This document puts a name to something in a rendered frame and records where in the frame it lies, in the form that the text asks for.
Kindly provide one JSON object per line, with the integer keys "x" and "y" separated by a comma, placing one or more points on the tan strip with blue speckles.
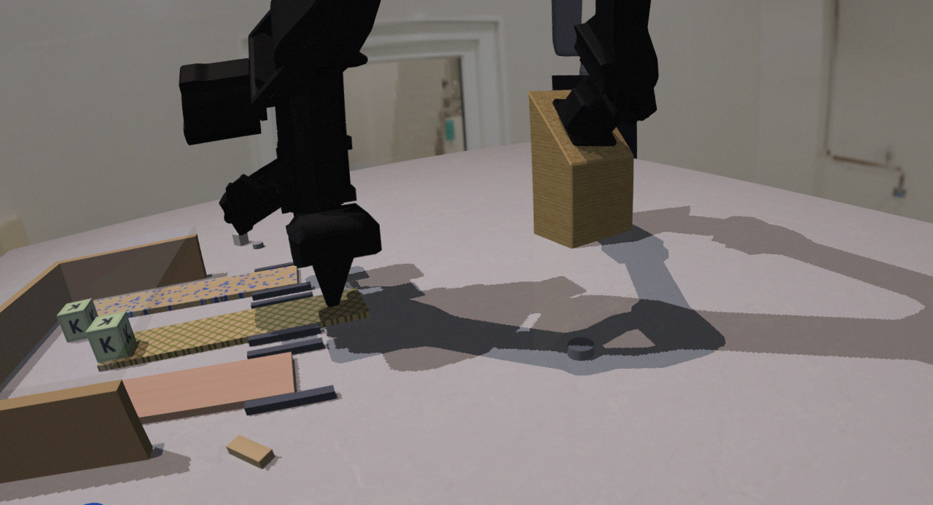
{"x": 224, "y": 289}

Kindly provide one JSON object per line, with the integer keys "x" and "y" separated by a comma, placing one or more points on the pink flat strip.
{"x": 211, "y": 389}

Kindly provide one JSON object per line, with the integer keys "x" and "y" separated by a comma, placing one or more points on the tan woven-pattern strip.
{"x": 234, "y": 328}

